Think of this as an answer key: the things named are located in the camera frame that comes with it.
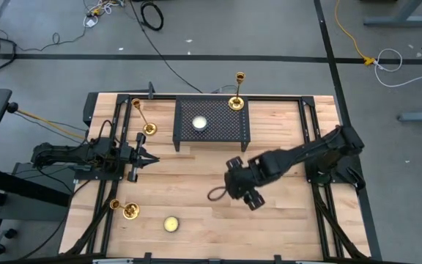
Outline blue grey patterned candle tin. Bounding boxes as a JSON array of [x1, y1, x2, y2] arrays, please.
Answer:
[[191, 115, 209, 132]]

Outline grey cart base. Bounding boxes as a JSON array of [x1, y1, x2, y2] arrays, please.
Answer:
[[0, 162, 76, 221]]

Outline white cables with power strip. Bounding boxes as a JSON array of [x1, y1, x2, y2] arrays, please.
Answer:
[[83, 0, 124, 29]]

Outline coiled black cable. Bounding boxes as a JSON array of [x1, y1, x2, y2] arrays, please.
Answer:
[[140, 1, 165, 32]]

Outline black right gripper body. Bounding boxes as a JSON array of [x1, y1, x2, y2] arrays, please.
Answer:
[[223, 155, 275, 212]]

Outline black desk beam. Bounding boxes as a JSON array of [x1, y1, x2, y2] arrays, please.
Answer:
[[0, 164, 71, 208]]

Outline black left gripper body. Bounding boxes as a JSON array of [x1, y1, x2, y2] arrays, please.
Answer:
[[119, 132, 147, 183]]

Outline black perforated metal shelf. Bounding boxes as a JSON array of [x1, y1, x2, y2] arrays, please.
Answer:
[[172, 95, 251, 153]]

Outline striped tin yellow candle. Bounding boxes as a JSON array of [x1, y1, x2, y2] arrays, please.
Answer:
[[163, 216, 180, 233]]

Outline thin yellow cable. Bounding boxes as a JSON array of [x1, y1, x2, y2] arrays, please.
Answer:
[[15, 108, 87, 141]]

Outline tall gold candlestick holder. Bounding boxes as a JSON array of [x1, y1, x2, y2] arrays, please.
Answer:
[[130, 98, 158, 136], [228, 71, 249, 111]]

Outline white floor cable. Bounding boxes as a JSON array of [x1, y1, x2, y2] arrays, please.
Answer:
[[374, 48, 422, 88]]

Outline short gold candlestick holder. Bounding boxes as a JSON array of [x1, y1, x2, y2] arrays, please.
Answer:
[[108, 199, 141, 221]]

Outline yellow extension cord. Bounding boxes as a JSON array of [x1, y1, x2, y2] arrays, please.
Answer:
[[334, 0, 376, 67]]

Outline black aluminium table frame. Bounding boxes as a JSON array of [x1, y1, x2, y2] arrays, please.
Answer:
[[59, 82, 383, 264]]

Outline long black floor cable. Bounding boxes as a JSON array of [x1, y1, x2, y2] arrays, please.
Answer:
[[127, 0, 204, 94]]

